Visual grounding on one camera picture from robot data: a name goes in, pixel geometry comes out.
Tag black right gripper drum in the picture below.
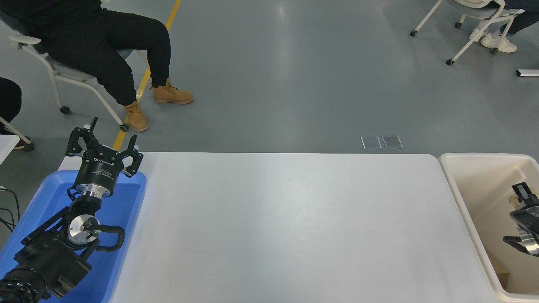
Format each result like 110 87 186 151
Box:
510 206 539 230

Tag black floor cables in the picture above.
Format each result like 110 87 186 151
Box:
0 187 20 233

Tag seated person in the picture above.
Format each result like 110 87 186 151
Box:
0 0 195 133

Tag large pale plastic bin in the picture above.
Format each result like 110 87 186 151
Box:
439 152 539 303

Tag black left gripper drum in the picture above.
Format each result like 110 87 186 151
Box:
74 147 127 191

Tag white frame office chair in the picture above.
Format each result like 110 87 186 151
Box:
410 0 525 66
0 8 150 132

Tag white chair leg with caster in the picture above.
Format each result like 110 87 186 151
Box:
0 117 35 152

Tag blue plastic tray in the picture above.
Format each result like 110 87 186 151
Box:
0 170 147 303

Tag white side table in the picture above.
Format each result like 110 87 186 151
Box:
0 135 20 165

